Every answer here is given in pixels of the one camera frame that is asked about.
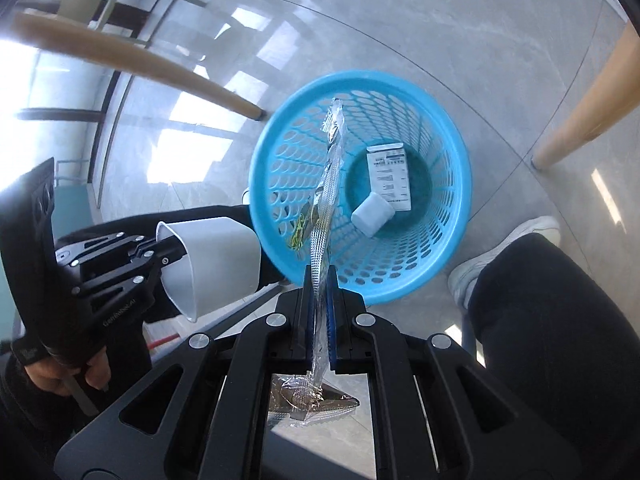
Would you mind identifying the person's right leg black trousers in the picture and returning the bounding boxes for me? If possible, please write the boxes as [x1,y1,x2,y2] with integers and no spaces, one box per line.
[469,234,639,478]

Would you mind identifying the blue plastic trash basket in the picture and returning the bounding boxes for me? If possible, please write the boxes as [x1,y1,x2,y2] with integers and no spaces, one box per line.
[248,70,473,306]

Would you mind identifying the white paper cup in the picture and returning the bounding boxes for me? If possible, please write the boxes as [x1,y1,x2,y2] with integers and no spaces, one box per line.
[156,217,262,323]

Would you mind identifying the wooden table leg right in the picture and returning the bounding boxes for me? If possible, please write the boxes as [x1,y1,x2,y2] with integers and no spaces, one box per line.
[532,22,640,170]

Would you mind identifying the wooden table leg left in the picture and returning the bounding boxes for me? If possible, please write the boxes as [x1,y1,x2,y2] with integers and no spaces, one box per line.
[1,11,267,122]

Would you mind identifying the small white crumpled cup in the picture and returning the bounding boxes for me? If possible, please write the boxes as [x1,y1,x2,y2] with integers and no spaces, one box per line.
[350,192,395,238]

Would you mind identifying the person's left hand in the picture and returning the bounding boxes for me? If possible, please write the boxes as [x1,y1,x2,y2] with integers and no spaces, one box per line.
[25,347,111,396]

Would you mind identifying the wooden table leg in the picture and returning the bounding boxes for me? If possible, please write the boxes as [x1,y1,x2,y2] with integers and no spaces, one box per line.
[532,22,640,170]
[1,11,267,122]

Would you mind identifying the white right shoe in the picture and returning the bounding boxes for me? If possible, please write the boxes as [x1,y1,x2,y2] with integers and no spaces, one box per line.
[447,216,561,309]

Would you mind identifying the clear silver snack wrapper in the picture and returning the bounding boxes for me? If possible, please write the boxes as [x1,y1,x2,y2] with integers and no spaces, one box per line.
[267,98,360,429]

